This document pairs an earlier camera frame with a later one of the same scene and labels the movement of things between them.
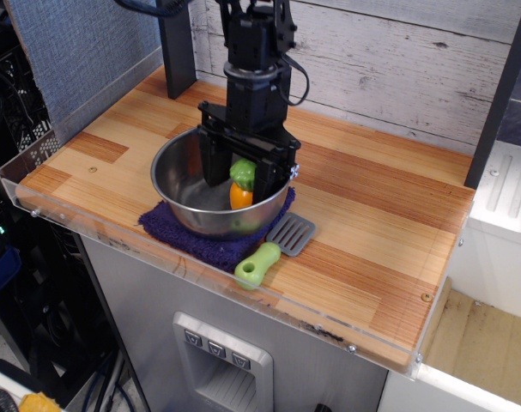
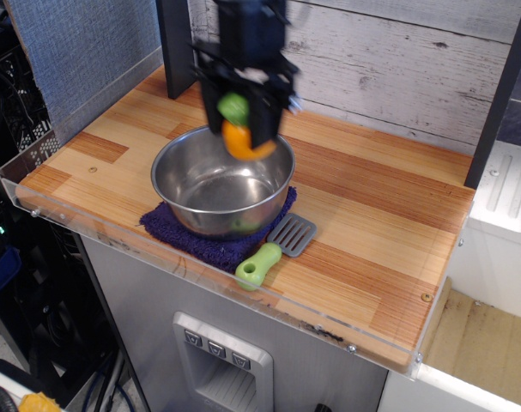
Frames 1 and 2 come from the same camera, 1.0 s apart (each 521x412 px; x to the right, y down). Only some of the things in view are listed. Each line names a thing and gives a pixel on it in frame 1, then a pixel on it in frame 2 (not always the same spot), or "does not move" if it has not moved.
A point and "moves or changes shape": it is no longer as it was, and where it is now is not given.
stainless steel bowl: [178, 171] does not move
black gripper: [255, 114] to [251, 38]
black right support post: [492, 125] does not move
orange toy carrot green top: [242, 173] moves or changes shape
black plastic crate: [18, 128] does not move
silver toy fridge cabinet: [189, 350] does not move
